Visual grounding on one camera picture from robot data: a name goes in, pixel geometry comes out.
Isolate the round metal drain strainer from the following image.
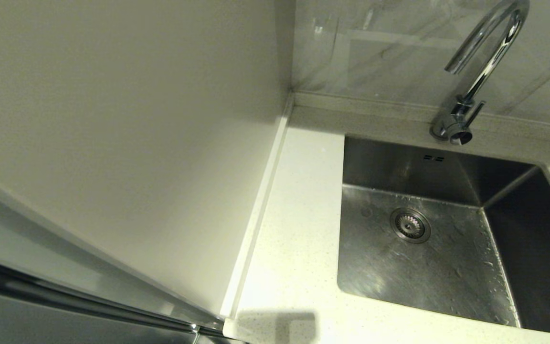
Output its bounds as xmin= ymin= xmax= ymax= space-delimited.
xmin=390 ymin=207 xmax=432 ymax=244

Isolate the grey steel appliance door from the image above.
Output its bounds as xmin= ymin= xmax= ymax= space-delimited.
xmin=0 ymin=170 xmax=244 ymax=344

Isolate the white edge trim strip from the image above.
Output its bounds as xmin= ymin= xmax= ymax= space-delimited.
xmin=219 ymin=93 xmax=296 ymax=331

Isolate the white appliance side panel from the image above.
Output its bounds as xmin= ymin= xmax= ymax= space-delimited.
xmin=0 ymin=0 xmax=296 ymax=322

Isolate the chrome gooseneck faucet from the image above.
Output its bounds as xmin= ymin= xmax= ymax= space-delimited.
xmin=429 ymin=0 xmax=530 ymax=145

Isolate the metal door handle bar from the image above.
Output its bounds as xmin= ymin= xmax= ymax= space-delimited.
xmin=0 ymin=260 xmax=225 ymax=337

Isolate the stainless steel sink basin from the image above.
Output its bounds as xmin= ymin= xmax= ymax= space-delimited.
xmin=337 ymin=135 xmax=550 ymax=337

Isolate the chrome faucet lever handle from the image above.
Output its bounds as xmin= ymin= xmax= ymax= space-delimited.
xmin=466 ymin=100 xmax=487 ymax=129

